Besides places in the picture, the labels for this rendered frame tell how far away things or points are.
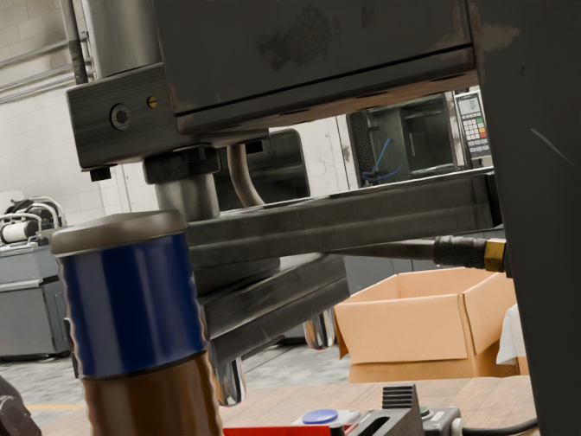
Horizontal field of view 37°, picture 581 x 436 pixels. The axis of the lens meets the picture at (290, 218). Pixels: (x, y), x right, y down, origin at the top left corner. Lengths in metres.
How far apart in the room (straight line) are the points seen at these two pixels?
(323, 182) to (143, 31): 5.13
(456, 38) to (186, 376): 0.22
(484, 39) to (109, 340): 0.23
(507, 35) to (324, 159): 5.23
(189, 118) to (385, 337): 2.49
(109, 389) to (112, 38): 0.31
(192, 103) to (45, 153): 9.61
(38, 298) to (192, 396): 7.23
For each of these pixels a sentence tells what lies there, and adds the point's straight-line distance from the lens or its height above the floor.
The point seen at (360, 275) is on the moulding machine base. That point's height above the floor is 0.46.
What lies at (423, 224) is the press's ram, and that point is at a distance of 0.43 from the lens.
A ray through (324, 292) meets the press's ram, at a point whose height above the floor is 1.12.
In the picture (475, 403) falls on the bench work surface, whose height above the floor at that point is 0.90.
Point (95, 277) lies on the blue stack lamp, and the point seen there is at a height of 1.18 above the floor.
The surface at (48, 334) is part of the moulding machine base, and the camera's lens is 7.48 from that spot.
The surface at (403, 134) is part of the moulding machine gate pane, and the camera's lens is 5.31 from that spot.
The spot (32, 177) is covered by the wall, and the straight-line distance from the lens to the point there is 10.25.
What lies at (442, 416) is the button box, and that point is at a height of 0.93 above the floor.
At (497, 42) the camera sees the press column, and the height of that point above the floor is 1.24.
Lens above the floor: 1.20
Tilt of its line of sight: 3 degrees down
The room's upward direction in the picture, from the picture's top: 11 degrees counter-clockwise
